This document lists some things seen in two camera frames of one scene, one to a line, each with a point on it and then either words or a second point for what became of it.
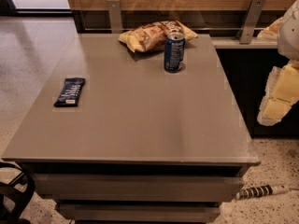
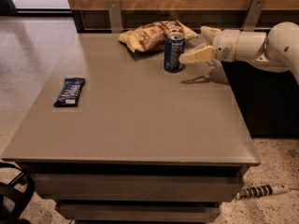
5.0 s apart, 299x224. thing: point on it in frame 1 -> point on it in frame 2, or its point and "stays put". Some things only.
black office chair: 16,196 stays put
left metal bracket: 114,6 stays put
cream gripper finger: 281,93 -> 201,54
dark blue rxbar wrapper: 69,94 stays put
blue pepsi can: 175,51 stays put
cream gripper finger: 271,33 -> 209,32
